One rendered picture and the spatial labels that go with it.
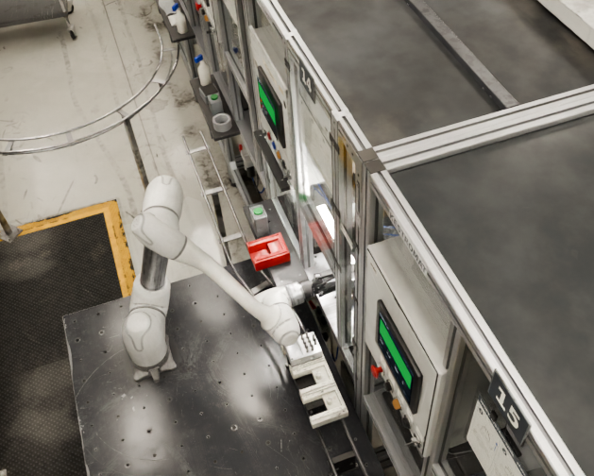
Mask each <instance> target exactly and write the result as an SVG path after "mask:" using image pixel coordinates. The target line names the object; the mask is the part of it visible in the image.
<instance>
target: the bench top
mask: <svg viewBox="0 0 594 476"><path fill-rule="evenodd" d="M233 265H234V267H235V269H236V270H237V272H238V274H239V275H240V277H241V278H242V279H243V281H244V282H245V283H246V285H247V286H248V287H249V289H250V290H251V289H252V288H254V287H256V286H258V285H259V284H261V283H263V282H265V281H267V279H266V278H265V277H264V276H263V274H262V273H261V272H260V270H259V271H256V270H255V267H254V265H253V262H252V261H251V259H248V260H245V261H241V262H239V263H234V264H233ZM170 285H171V288H170V299H169V306H168V311H167V315H166V319H165V334H167V335H168V337H169V347H170V350H171V353H172V357H173V360H174V362H175V363H176V365H177V368H176V369H175V370H168V371H164V372H162V373H160V381H159V382H157V383H155V382H154V380H153V378H152V376H150V377H147V378H144V379H142V380H141V381H139V382H135V381H134V379H133V375H134V372H133V367H132V363H131V359H130V356H129V354H128V353H127V350H126V347H125V344H124V342H123V338H122V326H123V323H124V321H125V319H126V318H127V316H128V315H129V305H130V299H131V296H128V297H122V298H119V299H116V300H113V301H110V302H107V303H103V304H100V305H97V306H94V307H91V308H88V309H85V310H82V311H78V312H75V313H72V314H67V315H64V316H63V317H62V320H63V326H64V332H65V338H66V345H67V350H68V357H69V363H70V369H71V375H72V382H73V388H74V394H75V401H76V412H77V418H78V425H79V430H80V435H81V440H82V449H83V455H84V459H85V467H86V470H87V476H329V472H331V468H330V466H329V464H328V459H327V456H326V454H325V452H324V450H323V447H322V445H321V442H320V440H319V437H318V435H317V432H316V430H315V429H313V427H312V425H311V422H310V416H308V415H307V412H306V410H305V407H304V405H303V403H302V400H301V398H300V396H299V393H298V391H297V387H296V384H295V382H294V380H293V377H292V375H291V372H290V369H289V368H286V366H285V364H286V363H288V361H287V357H286V355H284V356H283V353H282V351H281V347H280V344H278V343H277V342H276V341H275V340H274V338H272V337H271V336H270V335H269V334H268V333H267V332H266V331H265V330H264V329H263V328H262V327H261V321H259V320H258V319H257V318H255V317H254V316H253V315H252V314H250V313H249V312H248V311H247V310H245V309H244V308H243V307H242V306H241V305H240V304H239V303H238V302H237V301H235V300H234V299H233V298H232V297H231V296H230V295H229V294H228V293H226V292H225V291H224V290H223V289H222V288H221V287H220V286H219V285H218V284H217V283H215V282H214V281H213V280H212V279H211V278H210V277H208V276H207V275H206V274H205V273H202V274H199V275H195V276H192V277H190V278H187V279H183V280H178V281H175V282H171V283H170ZM304 300H305V299H304ZM293 308H294V309H295V311H296V312H297V314H298V316H299V318H300V320H301V322H302V324H303V326H304V328H305V331H306V332H308V333H309V332H314V335H315V337H316V339H317V341H318V344H319V346H320V347H321V350H322V353H323V355H324V357H325V360H326V362H327V364H328V366H329V369H330V371H331V374H332V376H333V378H334V380H335V383H336V385H337V387H338V389H339V391H340V394H341V396H342V398H343V401H344V403H345V405H346V406H347V409H348V416H347V417H345V418H344V420H345V422H346V424H347V426H348V429H349V432H350V434H351V436H352V439H353V441H354V443H355V446H356V448H357V450H358V452H359V454H360V456H361V458H362V461H363V463H364V465H365V469H366V471H367V473H368V476H385V474H384V472H383V469H382V466H381V464H380V462H379V459H378V457H377V455H376V453H375V451H374V449H373V447H372V445H371V443H370V440H369V438H368V436H367V434H366V432H365V428H364V426H363V424H362V422H361V420H360V418H359V416H358V414H357V411H356V409H355V407H354V405H353V403H352V400H351V398H350V396H349V394H348V391H347V389H346V387H345V385H344V382H343V380H342V378H341V376H340V374H339V371H338V369H337V367H336V365H335V362H334V360H333V359H332V357H331V353H330V351H329V349H328V347H327V344H326V342H325V340H324V338H323V336H322V333H321V331H320V329H319V328H318V326H317V323H316V321H315V319H314V315H313V313H312V311H311V309H310V307H309V304H308V302H307V300H305V302H304V303H301V304H299V305H297V306H295V307H293ZM96 313H100V315H96ZM77 338H79V341H76V339H77ZM319 430H320V432H321V434H322V436H323V439H324V441H325V444H326V446H327V449H328V451H329V454H330V456H331V458H332V457H335V456H338V455H341V454H343V453H346V452H349V451H353V448H352V446H351V444H350V442H349V439H348V436H347V434H346V431H345V429H344V427H343V424H342V422H341V420H340V419H339V420H336V421H334V422H332V423H329V424H326V425H323V426H320V427H319Z"/></svg>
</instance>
